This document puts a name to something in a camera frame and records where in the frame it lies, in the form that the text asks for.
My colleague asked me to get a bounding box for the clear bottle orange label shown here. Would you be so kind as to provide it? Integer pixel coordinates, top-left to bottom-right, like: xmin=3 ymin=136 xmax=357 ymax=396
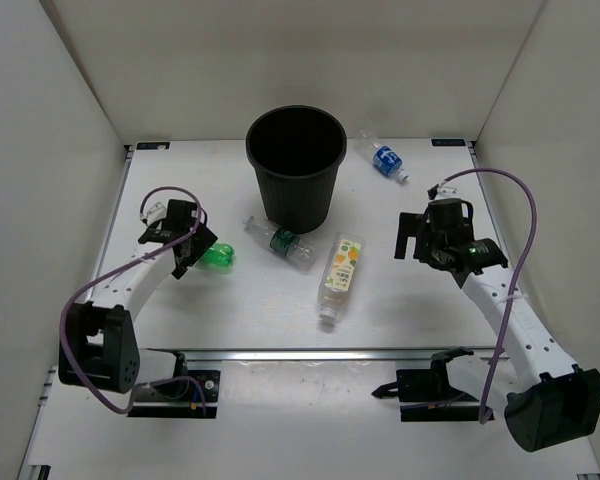
xmin=318 ymin=232 xmax=365 ymax=324

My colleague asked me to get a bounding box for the clear bottle green label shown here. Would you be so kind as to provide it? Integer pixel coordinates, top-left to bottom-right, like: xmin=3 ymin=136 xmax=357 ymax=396
xmin=244 ymin=216 xmax=316 ymax=271

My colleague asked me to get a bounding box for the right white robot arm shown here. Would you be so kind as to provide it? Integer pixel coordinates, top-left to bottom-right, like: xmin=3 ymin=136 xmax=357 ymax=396
xmin=395 ymin=198 xmax=600 ymax=452

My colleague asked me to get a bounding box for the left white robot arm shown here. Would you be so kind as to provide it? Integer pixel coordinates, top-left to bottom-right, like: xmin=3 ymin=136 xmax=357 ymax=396
xmin=58 ymin=199 xmax=217 ymax=400

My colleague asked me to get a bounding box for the black plastic waste bin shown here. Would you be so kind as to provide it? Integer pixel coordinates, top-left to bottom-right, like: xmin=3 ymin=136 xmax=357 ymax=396
xmin=245 ymin=105 xmax=347 ymax=234

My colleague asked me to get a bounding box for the left blue table sticker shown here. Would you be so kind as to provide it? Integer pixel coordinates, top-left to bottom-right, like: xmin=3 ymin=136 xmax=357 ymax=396
xmin=135 ymin=142 xmax=170 ymax=151

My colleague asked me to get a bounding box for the blue table sticker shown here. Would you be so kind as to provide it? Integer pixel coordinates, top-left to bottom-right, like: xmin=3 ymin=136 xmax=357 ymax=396
xmin=431 ymin=138 xmax=466 ymax=147
xmin=135 ymin=142 xmax=170 ymax=151

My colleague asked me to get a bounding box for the clear bottle blue label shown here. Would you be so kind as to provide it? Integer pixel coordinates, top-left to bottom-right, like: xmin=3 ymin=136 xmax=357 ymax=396
xmin=356 ymin=129 xmax=409 ymax=184

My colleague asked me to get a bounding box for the right blue table sticker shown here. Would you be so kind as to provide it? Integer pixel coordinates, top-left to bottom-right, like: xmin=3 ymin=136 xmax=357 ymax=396
xmin=431 ymin=138 xmax=466 ymax=147

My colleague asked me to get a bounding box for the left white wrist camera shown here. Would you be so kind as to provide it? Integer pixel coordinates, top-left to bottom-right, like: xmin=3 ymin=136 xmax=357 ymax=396
xmin=138 ymin=201 xmax=167 ymax=224

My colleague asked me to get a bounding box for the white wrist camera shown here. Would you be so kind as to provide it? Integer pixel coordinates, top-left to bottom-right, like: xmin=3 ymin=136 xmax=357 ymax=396
xmin=427 ymin=181 xmax=457 ymax=200
xmin=138 ymin=201 xmax=167 ymax=224

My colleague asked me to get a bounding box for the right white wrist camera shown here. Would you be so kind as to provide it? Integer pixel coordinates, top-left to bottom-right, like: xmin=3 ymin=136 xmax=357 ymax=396
xmin=427 ymin=181 xmax=457 ymax=200

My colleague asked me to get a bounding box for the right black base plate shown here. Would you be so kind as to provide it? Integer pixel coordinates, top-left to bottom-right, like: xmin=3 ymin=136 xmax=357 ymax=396
xmin=371 ymin=369 xmax=479 ymax=423

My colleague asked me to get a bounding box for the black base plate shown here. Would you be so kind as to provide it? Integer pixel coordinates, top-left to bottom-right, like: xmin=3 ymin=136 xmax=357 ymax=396
xmin=127 ymin=363 xmax=221 ymax=420
xmin=371 ymin=369 xmax=479 ymax=423

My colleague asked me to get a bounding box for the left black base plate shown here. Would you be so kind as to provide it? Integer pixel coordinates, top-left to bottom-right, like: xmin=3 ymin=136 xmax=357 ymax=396
xmin=127 ymin=363 xmax=221 ymax=420

